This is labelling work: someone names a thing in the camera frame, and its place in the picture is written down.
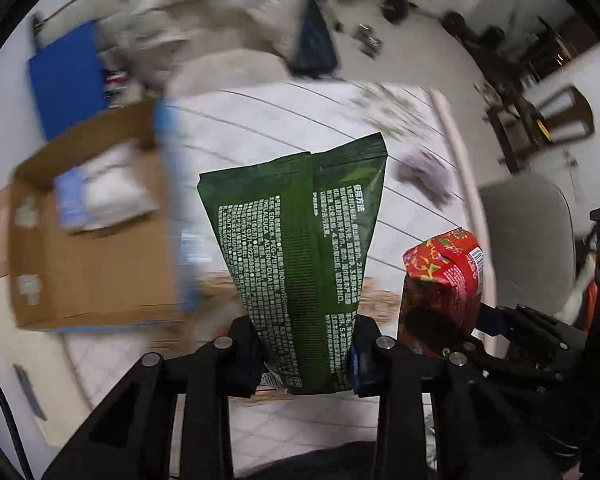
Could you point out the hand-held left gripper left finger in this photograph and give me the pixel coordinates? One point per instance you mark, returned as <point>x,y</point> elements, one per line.
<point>245,360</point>

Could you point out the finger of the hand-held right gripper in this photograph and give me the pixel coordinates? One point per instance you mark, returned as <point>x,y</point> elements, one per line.
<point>525,325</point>
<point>520,362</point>

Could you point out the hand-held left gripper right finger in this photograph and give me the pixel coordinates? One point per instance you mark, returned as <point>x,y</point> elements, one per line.
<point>360,366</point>

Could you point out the red printed packet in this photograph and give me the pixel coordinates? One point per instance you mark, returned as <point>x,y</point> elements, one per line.
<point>440,295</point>

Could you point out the green printed packet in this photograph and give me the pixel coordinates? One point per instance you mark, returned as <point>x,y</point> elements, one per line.
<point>295,265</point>

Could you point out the brown cardboard box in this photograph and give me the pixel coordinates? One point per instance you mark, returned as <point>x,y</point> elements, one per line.
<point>95,260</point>

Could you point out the white and blue soft pack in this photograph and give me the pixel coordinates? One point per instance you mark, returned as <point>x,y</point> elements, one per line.
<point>102,190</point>

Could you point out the grey chair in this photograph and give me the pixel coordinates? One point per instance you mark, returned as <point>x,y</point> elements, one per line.
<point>527,240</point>

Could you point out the purple packet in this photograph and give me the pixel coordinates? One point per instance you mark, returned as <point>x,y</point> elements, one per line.
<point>427,177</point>

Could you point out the brown wooden chair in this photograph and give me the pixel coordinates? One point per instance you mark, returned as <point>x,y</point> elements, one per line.
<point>555,120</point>

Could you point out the white lined tablecloth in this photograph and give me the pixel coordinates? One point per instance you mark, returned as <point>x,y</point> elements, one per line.
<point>280,115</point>

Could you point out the black exercise equipment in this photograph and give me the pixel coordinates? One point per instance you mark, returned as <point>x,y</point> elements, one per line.
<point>472,32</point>

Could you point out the dark blue bag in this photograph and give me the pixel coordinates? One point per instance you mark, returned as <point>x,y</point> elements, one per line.
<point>312,40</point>

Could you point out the blue mat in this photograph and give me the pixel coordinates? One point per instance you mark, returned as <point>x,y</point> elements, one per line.
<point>67,80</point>

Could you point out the black dumbbell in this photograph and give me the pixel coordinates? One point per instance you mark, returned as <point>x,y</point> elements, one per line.
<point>396,7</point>

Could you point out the white duvet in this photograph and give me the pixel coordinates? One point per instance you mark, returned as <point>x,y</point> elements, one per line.
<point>195,15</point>

